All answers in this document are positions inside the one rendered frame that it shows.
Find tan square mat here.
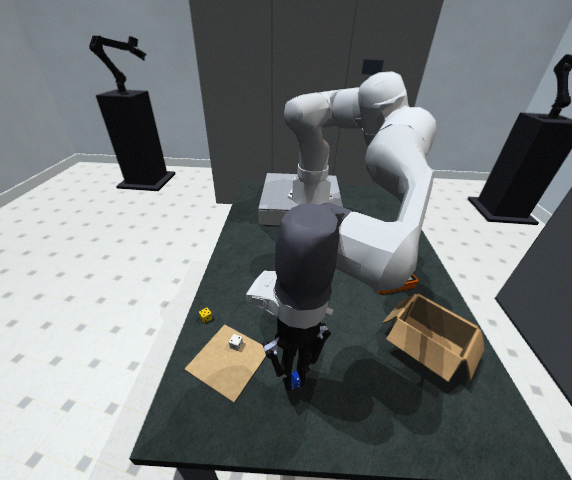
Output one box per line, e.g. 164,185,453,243
185,325,266,403

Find white die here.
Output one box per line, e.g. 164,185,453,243
229,334,243,351

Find orange rectangular block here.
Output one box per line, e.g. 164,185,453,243
376,274,418,294

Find blue die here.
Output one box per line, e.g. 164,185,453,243
290,371,301,390

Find yellow die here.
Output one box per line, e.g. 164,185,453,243
199,308,212,323

